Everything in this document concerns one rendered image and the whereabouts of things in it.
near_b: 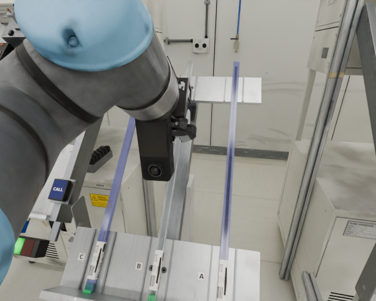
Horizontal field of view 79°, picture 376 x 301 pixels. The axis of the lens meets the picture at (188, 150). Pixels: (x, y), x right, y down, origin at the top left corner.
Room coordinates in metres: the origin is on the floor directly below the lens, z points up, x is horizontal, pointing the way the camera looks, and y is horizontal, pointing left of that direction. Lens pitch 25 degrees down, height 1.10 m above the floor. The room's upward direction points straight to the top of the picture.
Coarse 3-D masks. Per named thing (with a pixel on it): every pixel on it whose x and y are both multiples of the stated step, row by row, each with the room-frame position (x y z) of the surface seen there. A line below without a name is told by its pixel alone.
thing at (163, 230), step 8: (192, 64) 0.58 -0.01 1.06; (176, 144) 0.43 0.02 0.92; (176, 152) 0.42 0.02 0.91; (176, 160) 0.40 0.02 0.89; (176, 168) 0.39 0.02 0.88; (168, 184) 0.37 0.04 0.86; (168, 192) 0.36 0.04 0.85; (168, 200) 0.35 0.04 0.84; (168, 208) 0.33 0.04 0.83; (168, 216) 0.32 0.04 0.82; (160, 224) 0.31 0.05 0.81; (168, 224) 0.32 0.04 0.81; (160, 232) 0.30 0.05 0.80; (160, 240) 0.29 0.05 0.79; (160, 248) 0.28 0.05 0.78; (152, 296) 0.23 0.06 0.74
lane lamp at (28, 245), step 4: (28, 240) 0.41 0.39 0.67; (32, 240) 0.41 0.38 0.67; (24, 244) 0.41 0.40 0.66; (28, 244) 0.41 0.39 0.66; (32, 244) 0.41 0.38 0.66; (24, 248) 0.40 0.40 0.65; (28, 248) 0.40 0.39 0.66; (32, 248) 0.40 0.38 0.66; (20, 252) 0.40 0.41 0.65; (24, 252) 0.39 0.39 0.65; (28, 252) 0.39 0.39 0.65
